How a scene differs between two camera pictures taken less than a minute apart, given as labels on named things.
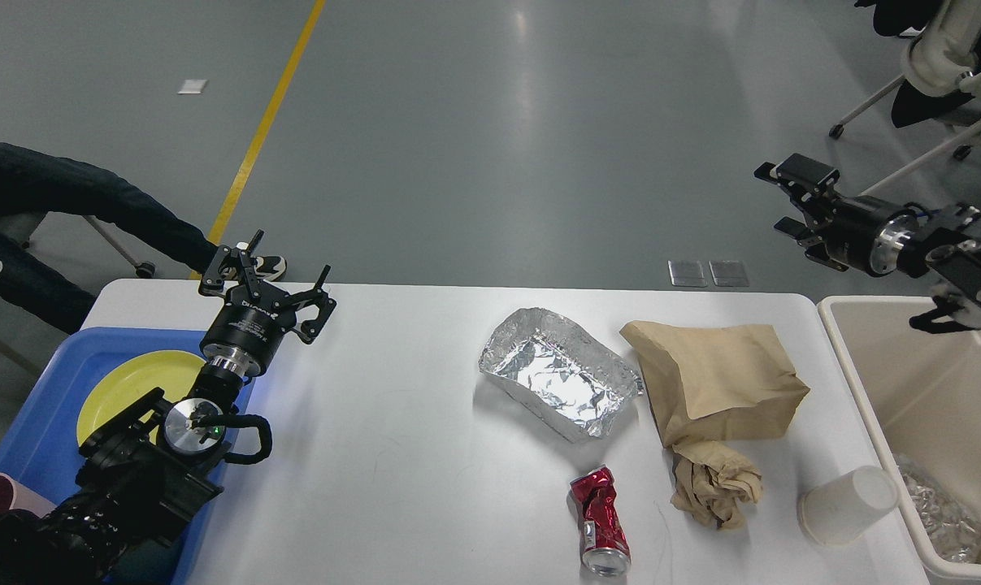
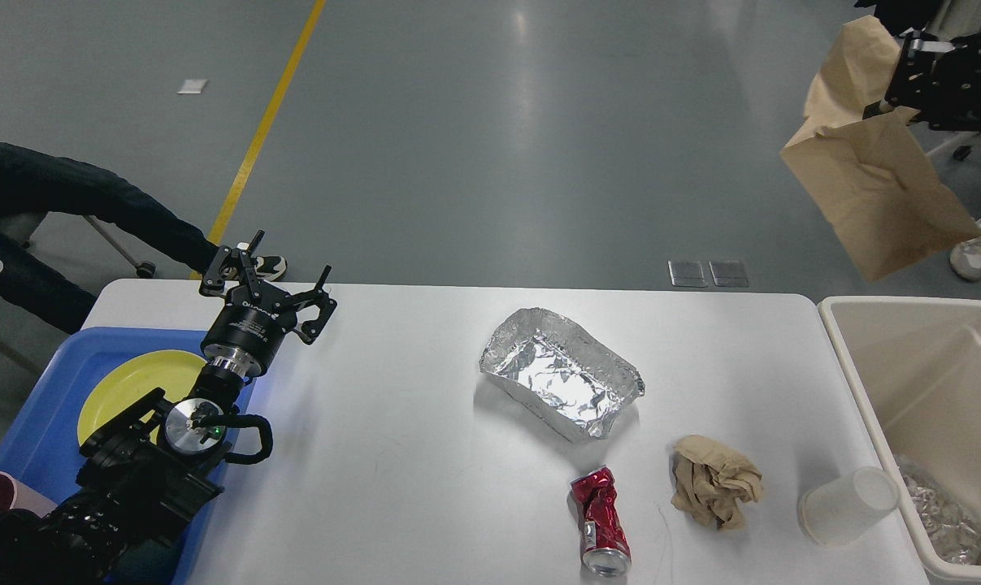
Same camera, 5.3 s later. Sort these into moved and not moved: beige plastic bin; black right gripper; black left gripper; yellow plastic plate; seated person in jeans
Moved: black right gripper
Not moved: beige plastic bin; yellow plastic plate; black left gripper; seated person in jeans
